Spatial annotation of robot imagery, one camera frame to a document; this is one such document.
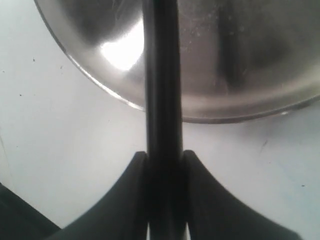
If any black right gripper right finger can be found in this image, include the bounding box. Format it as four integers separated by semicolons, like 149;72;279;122
183;150;301;240

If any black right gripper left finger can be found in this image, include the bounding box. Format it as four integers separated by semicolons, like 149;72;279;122
50;151;148;240

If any black handled kitchen knife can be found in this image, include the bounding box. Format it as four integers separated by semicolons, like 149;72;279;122
142;0;186;240

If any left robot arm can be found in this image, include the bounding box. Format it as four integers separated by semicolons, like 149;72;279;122
0;184;61;240

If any round stainless steel plate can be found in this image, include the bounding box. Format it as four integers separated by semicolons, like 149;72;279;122
35;0;320;123

